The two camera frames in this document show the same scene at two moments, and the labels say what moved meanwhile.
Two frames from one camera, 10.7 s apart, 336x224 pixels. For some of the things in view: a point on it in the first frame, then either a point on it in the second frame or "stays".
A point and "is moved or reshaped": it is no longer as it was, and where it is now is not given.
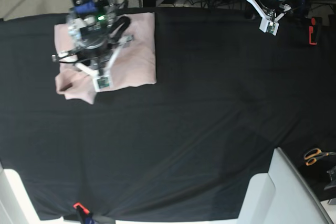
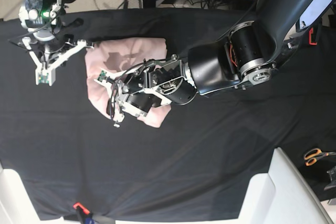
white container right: [282, 195] stays
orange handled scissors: [311, 156] stays
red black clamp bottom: [83, 211] stays
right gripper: [273, 0] -> [120, 86]
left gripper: [95, 52] -> [50, 45]
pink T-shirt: [135, 64] is moved or reshaped
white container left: [15, 206] stays
